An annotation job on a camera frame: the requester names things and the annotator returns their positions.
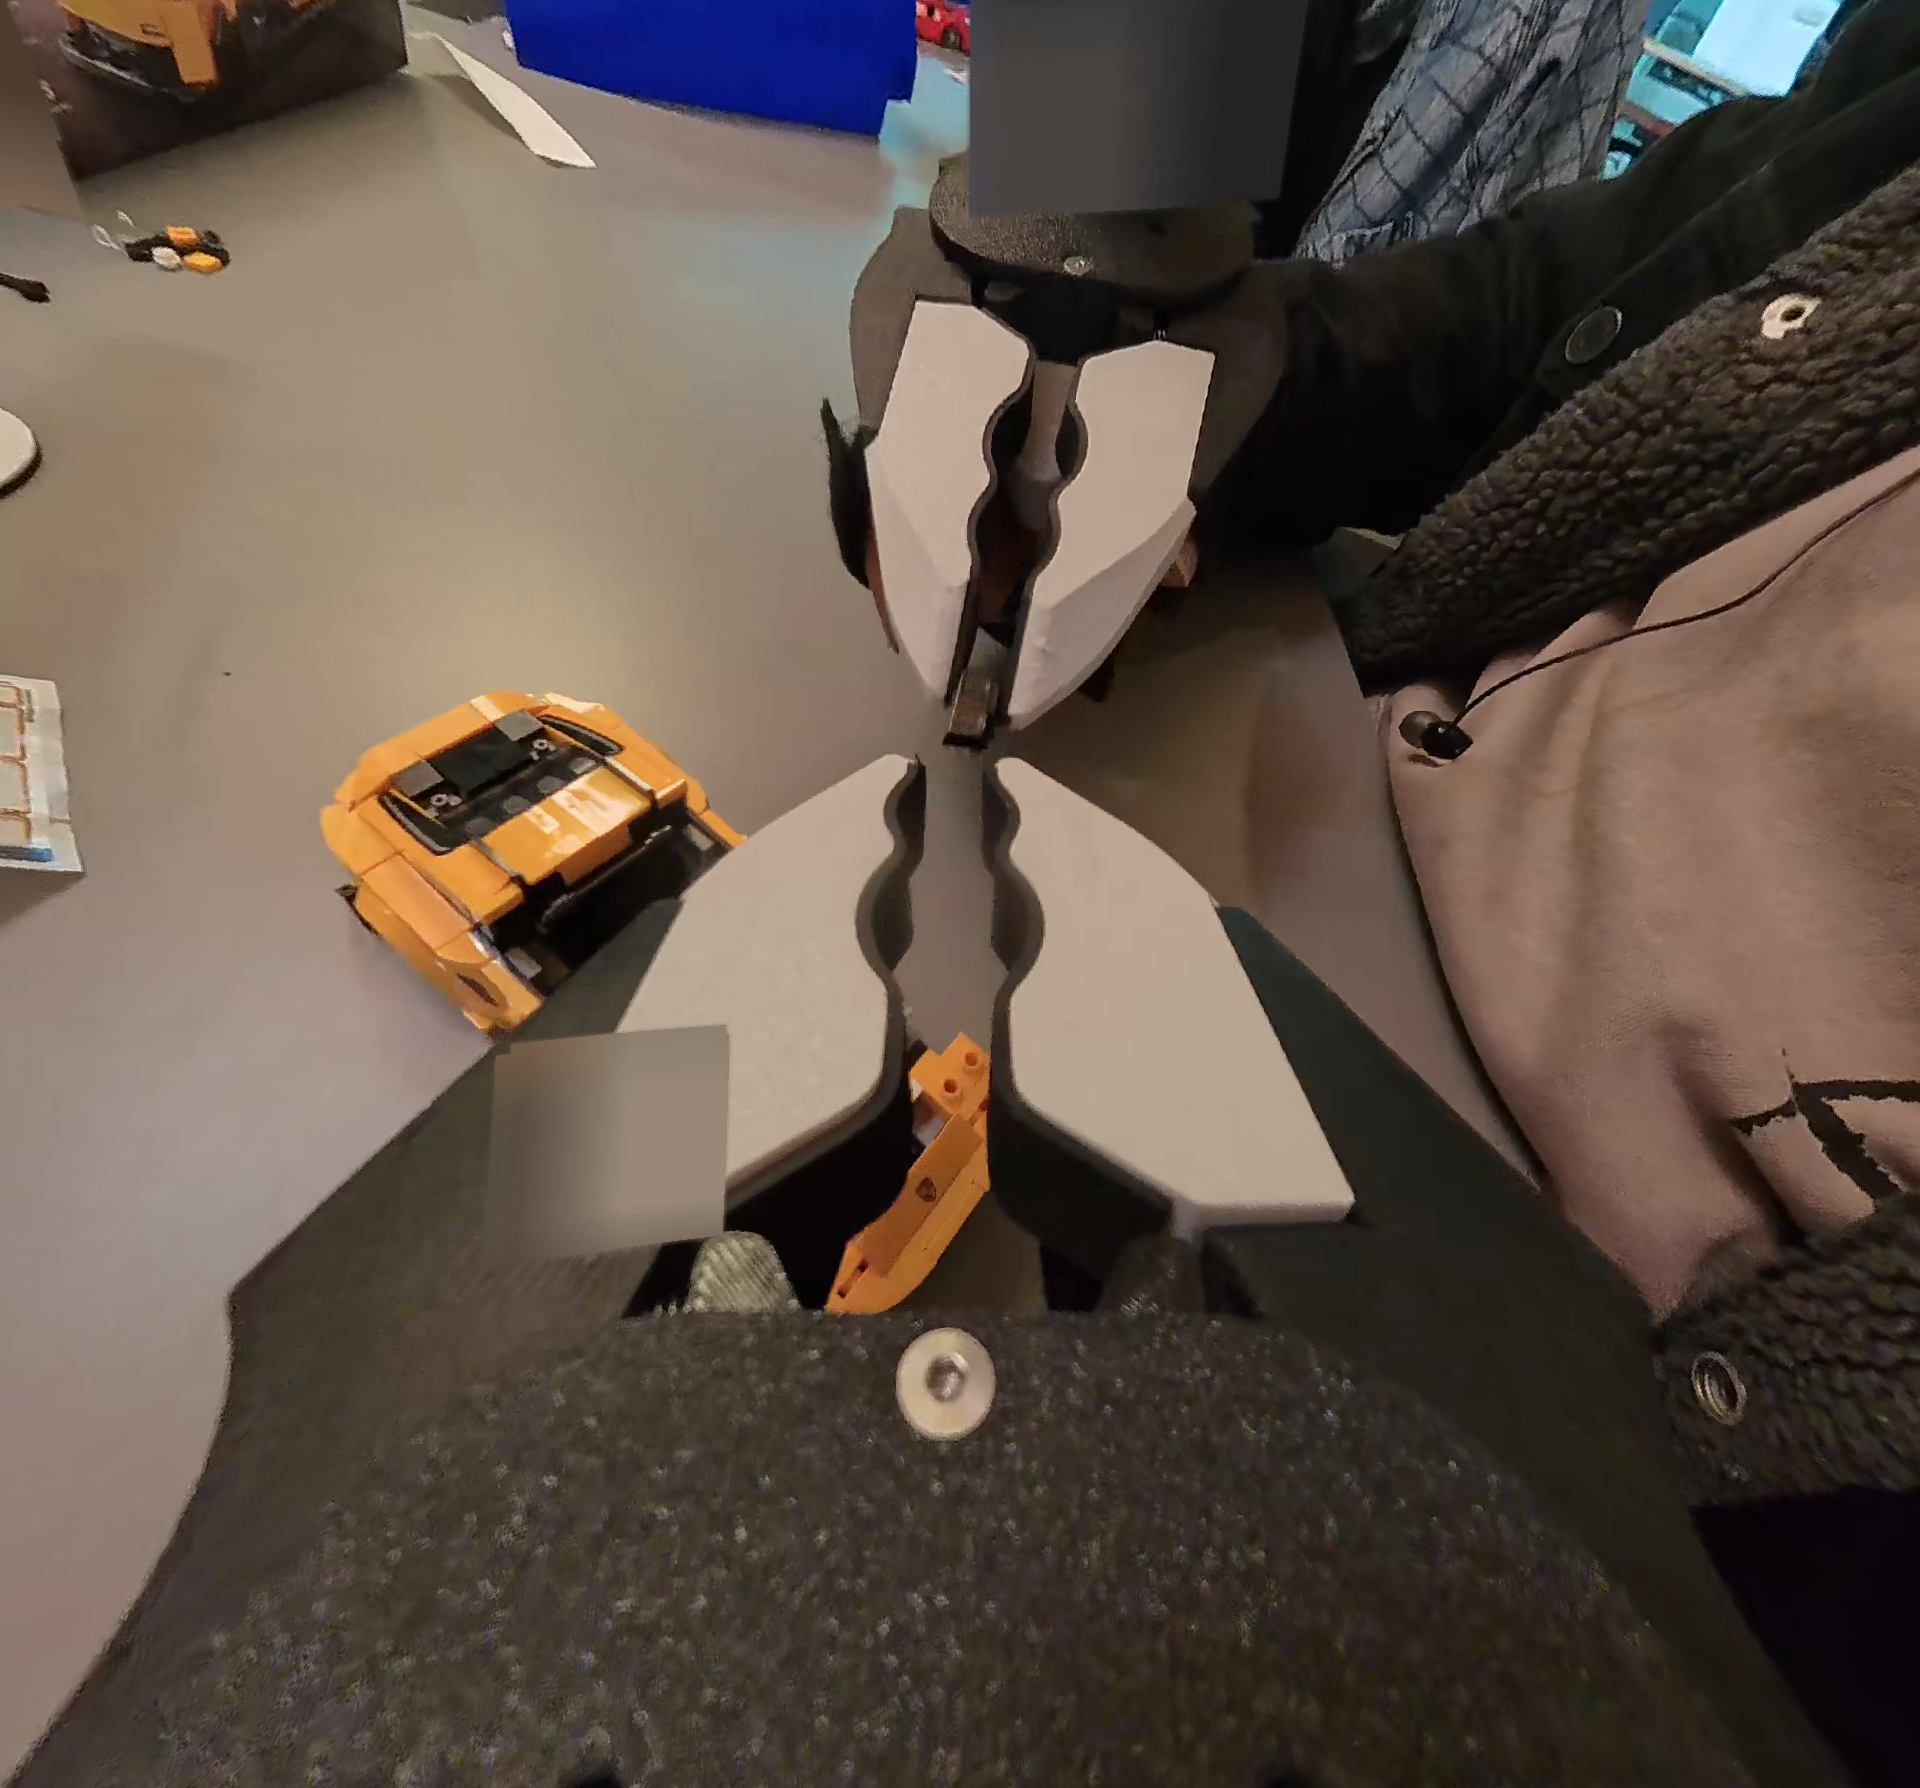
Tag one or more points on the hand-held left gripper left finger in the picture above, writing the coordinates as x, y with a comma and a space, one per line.
796, 949

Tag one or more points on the beige hoodie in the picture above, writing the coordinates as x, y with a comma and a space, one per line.
1651, 844

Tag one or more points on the white paper scrap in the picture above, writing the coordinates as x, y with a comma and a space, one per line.
518, 108

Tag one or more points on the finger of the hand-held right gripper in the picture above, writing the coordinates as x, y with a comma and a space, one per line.
1139, 468
924, 468

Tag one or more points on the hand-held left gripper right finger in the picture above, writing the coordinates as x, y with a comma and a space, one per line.
1171, 1038

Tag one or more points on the black lego car box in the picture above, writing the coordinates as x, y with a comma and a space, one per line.
225, 20

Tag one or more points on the dark patterned cloth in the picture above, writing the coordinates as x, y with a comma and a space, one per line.
1499, 62

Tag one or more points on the person's right hand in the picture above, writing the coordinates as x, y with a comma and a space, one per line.
870, 596

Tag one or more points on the small red lego car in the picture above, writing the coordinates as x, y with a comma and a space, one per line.
946, 22

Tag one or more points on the blue plastic storage bin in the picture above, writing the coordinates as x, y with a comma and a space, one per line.
705, 33

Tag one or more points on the orange lego car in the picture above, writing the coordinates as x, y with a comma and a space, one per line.
403, 902

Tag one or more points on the small orange black lego piece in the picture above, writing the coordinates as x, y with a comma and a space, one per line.
184, 239

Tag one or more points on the white rounded base board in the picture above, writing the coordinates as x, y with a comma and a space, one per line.
13, 453

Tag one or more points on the white sticker sheet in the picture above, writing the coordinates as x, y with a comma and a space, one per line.
38, 798

